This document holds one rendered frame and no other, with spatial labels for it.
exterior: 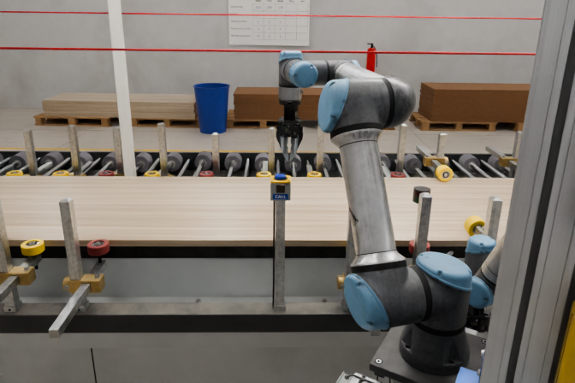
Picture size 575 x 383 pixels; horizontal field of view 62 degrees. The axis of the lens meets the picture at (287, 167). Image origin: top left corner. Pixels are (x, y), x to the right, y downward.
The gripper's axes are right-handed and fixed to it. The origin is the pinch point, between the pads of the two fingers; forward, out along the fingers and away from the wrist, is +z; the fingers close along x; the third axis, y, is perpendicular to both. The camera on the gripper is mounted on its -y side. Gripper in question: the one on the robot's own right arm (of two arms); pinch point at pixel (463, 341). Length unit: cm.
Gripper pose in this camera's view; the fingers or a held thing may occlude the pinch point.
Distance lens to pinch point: 161.6
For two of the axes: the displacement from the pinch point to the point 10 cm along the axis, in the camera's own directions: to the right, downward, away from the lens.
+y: 0.2, 3.1, -9.5
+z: -0.1, 9.5, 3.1
